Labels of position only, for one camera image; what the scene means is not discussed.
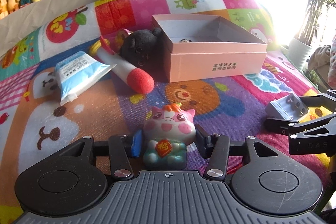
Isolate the pink cow figurine toy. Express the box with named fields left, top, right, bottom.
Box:
left=142, top=103, right=196, bottom=170

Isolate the white plant pot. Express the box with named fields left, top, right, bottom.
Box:
left=287, top=39, right=312, bottom=70

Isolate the beige grey pillow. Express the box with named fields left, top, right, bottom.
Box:
left=0, top=0, right=99, bottom=56

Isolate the black plush cat toy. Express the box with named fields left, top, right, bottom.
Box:
left=119, top=28, right=164, bottom=72

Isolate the yellow pink toy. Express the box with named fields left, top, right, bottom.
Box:
left=89, top=28, right=131, bottom=57

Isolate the orange duck plush toy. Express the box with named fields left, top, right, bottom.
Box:
left=0, top=0, right=9, bottom=19

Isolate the pink cardboard box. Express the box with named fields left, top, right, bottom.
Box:
left=152, top=14, right=267, bottom=83

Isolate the colourful cartoon play mat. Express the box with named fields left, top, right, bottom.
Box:
left=1, top=0, right=317, bottom=223

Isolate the grey battery holder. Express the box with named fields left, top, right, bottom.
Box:
left=265, top=93, right=309, bottom=121

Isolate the blue white wet wipes pack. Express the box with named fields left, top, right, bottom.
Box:
left=54, top=51, right=116, bottom=106

